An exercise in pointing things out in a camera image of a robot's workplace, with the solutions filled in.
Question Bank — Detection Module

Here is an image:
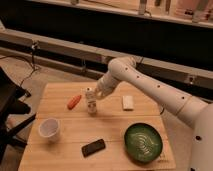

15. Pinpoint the white plastic bottle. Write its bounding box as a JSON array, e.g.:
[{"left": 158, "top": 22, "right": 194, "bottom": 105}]
[{"left": 85, "top": 87, "right": 97, "bottom": 114}]

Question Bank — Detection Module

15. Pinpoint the white sponge block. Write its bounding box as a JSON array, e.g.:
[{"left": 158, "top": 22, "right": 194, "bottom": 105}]
[{"left": 122, "top": 95, "right": 134, "bottom": 111}]

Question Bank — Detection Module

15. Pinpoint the orange carrot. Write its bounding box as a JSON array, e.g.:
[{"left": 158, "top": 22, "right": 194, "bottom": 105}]
[{"left": 67, "top": 95, "right": 81, "bottom": 110}]

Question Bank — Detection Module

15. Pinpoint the black chair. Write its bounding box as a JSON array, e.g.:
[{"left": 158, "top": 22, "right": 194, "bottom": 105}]
[{"left": 0, "top": 67, "right": 35, "bottom": 163}]

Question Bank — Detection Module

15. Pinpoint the green bowl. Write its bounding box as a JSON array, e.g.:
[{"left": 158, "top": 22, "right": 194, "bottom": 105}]
[{"left": 124, "top": 123, "right": 163, "bottom": 163}]

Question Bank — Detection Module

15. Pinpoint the black smartphone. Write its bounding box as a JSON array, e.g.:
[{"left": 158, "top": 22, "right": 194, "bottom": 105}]
[{"left": 81, "top": 139, "right": 106, "bottom": 157}]

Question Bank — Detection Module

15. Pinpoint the black cable on floor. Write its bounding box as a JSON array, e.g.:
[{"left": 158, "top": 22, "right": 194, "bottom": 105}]
[{"left": 0, "top": 43, "right": 42, "bottom": 88}]

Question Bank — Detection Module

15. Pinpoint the white paper cup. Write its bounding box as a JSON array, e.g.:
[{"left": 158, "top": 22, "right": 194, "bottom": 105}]
[{"left": 38, "top": 118, "right": 60, "bottom": 143}]

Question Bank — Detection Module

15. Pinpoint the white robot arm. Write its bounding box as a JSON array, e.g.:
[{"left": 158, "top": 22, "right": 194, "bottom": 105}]
[{"left": 95, "top": 57, "right": 213, "bottom": 171}]

